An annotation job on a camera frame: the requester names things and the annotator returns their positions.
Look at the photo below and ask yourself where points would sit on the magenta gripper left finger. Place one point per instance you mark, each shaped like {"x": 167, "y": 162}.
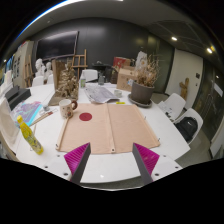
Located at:
{"x": 76, "y": 161}

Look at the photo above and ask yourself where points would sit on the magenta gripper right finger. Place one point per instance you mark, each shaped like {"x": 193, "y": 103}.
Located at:
{"x": 146, "y": 161}

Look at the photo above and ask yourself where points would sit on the red round coaster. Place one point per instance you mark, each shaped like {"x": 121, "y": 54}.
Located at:
{"x": 85, "y": 116}

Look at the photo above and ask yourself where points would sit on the beige cloth mat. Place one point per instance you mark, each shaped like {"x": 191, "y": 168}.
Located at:
{"x": 113, "y": 129}

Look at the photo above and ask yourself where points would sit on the black backpack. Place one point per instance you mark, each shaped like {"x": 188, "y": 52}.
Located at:
{"x": 187, "y": 127}

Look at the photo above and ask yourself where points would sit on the paint brushes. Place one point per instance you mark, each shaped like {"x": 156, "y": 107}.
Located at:
{"x": 41, "y": 118}

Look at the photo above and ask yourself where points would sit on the patterned ceramic mug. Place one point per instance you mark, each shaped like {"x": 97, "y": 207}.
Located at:
{"x": 67, "y": 107}

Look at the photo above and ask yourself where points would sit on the yellow plastic bottle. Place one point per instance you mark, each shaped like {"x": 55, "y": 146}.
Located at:
{"x": 29, "y": 136}

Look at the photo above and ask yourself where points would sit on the white chair far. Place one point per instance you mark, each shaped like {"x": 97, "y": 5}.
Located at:
{"x": 172, "y": 106}

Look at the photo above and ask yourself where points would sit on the white chair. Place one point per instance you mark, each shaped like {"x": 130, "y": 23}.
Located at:
{"x": 172, "y": 106}
{"x": 191, "y": 113}

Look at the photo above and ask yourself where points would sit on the yellow marker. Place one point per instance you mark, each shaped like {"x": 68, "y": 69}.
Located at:
{"x": 120, "y": 103}

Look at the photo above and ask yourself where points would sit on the white chair near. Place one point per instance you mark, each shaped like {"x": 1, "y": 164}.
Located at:
{"x": 191, "y": 113}

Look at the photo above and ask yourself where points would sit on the grey plant pot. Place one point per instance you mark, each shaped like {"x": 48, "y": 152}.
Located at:
{"x": 141, "y": 94}

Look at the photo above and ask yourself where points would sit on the newspaper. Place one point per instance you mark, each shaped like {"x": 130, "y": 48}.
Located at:
{"x": 99, "y": 94}

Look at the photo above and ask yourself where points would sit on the small white cup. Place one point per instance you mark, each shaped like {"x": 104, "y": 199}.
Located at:
{"x": 118, "y": 93}

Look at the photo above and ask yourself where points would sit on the brown dried sculpture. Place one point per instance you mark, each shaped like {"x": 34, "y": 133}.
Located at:
{"x": 67, "y": 84}

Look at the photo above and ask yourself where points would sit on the wooden cross stand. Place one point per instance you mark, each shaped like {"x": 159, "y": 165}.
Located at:
{"x": 184, "y": 88}

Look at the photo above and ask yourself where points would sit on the small green bottle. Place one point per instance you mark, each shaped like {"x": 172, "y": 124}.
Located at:
{"x": 82, "y": 80}

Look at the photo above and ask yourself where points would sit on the dried plant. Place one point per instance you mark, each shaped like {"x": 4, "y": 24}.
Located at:
{"x": 148, "y": 71}

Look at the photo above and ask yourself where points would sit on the black folder stack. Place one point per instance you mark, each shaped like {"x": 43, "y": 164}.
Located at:
{"x": 16, "y": 95}

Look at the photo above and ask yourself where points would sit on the cardboard box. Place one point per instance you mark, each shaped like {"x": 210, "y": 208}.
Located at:
{"x": 125, "y": 79}

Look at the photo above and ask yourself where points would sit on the white plaster bust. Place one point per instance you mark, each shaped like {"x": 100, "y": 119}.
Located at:
{"x": 40, "y": 68}

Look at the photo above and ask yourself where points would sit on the wooden easel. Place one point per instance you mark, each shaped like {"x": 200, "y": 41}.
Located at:
{"x": 79, "y": 62}

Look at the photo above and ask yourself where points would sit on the black wall screen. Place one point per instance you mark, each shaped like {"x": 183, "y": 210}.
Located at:
{"x": 57, "y": 45}

